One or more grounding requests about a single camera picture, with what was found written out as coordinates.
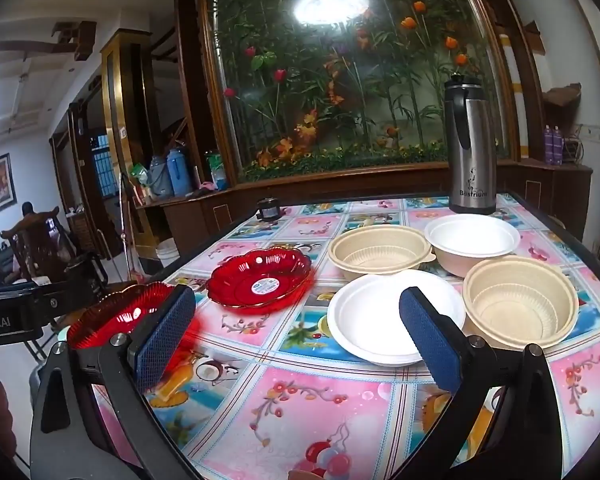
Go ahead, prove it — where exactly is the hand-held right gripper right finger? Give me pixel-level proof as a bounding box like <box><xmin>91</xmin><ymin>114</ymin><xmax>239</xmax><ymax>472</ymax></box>
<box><xmin>399</xmin><ymin>286</ymin><xmax>573</xmax><ymax>480</ymax></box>

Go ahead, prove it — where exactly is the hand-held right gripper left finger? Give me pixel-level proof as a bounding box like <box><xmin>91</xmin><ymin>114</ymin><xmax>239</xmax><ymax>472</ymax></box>
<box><xmin>29</xmin><ymin>284</ymin><xmax>201</xmax><ymax>480</ymax></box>

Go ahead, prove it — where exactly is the red scalloped glass plate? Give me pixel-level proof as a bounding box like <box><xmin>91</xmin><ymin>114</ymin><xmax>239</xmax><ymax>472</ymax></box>
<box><xmin>67</xmin><ymin>282</ymin><xmax>201</xmax><ymax>356</ymax></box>

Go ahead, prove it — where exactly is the beige ribbed plastic bowl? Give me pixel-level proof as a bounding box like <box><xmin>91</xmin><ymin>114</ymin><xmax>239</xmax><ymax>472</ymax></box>
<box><xmin>462</xmin><ymin>256</ymin><xmax>579</xmax><ymax>351</ymax></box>
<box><xmin>327</xmin><ymin>225</ymin><xmax>437</xmax><ymax>281</ymax></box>

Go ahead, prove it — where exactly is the red plastic dish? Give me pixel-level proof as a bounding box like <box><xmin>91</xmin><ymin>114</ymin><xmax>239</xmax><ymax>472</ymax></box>
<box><xmin>206</xmin><ymin>245</ymin><xmax>313</xmax><ymax>316</ymax></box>

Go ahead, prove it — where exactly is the dark wooden chair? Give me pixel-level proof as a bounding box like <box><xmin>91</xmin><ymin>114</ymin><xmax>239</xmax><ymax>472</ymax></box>
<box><xmin>0</xmin><ymin>207</ymin><xmax>76</xmax><ymax>286</ymax></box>

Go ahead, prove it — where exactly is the white plastic bucket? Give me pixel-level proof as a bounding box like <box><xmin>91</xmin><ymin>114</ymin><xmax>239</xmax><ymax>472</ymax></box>
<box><xmin>155</xmin><ymin>239</ymin><xmax>181</xmax><ymax>268</ymax></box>

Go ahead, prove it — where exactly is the grey-blue thermos flask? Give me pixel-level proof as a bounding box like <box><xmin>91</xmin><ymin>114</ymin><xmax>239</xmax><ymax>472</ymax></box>
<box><xmin>147</xmin><ymin>156</ymin><xmax>173</xmax><ymax>200</ymax></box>

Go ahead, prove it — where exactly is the blue thermos flask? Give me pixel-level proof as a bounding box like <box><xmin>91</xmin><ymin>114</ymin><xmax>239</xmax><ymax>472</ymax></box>
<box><xmin>167</xmin><ymin>149</ymin><xmax>193</xmax><ymax>197</ymax></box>

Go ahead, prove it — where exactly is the dark wooden sideboard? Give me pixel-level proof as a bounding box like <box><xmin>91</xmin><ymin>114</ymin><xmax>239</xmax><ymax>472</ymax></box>
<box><xmin>130</xmin><ymin>157</ymin><xmax>593</xmax><ymax>266</ymax></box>

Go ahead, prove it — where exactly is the blue barred window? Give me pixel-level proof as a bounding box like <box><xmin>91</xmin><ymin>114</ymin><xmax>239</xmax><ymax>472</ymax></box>
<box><xmin>92</xmin><ymin>130</ymin><xmax>118</xmax><ymax>198</ymax></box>

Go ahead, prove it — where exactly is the green and white packet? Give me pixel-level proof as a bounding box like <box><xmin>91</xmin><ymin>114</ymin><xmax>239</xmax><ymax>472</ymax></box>
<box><xmin>207</xmin><ymin>152</ymin><xmax>228</xmax><ymax>191</ymax></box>

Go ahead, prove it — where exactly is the stainless steel thermos jug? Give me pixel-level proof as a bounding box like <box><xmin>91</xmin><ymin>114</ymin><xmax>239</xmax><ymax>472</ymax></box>
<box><xmin>442</xmin><ymin>74</ymin><xmax>498</xmax><ymax>216</ymax></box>

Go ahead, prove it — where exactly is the wooden display cabinet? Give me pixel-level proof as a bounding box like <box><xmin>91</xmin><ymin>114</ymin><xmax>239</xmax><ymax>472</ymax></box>
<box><xmin>100</xmin><ymin>29</ymin><xmax>161</xmax><ymax>206</ymax></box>

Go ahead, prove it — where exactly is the mop handle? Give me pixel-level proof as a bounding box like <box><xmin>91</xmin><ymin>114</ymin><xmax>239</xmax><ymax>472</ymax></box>
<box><xmin>119</xmin><ymin>175</ymin><xmax>137</xmax><ymax>281</ymax></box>

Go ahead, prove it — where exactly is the floral glass wall panel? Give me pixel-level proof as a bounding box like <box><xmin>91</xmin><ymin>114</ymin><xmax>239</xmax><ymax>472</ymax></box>
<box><xmin>197</xmin><ymin>0</ymin><xmax>521</xmax><ymax>186</ymax></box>

